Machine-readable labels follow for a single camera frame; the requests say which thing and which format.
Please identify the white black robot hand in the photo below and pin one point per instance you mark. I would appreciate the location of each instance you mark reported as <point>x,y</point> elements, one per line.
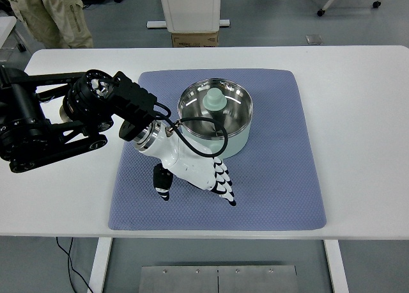
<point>207,173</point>

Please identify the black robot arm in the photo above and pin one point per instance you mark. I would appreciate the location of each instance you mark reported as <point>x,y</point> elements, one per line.
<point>52,117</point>

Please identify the blue textured table mat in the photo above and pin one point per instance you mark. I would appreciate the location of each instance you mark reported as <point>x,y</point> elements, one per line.
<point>274,177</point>

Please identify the glass lid with green knob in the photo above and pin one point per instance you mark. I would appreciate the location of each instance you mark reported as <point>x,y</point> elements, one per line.
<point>215,106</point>

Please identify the cardboard box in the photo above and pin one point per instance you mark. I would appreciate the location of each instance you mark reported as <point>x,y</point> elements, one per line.
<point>195,39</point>

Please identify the metal floor socket plate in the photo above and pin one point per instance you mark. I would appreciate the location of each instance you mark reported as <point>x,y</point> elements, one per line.
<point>314,39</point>

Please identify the person in beige trousers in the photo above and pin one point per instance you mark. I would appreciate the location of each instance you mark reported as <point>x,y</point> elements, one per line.
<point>57,24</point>

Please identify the white side table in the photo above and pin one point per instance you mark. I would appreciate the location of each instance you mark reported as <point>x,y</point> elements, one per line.
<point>7,26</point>

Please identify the metal base plate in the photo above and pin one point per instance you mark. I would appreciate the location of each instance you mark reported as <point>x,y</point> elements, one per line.
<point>228,278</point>

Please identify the white table legs frame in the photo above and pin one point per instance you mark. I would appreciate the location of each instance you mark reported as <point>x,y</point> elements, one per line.
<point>332,251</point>

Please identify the white pedestal cabinet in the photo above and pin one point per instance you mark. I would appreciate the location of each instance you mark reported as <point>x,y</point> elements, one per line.
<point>190,16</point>

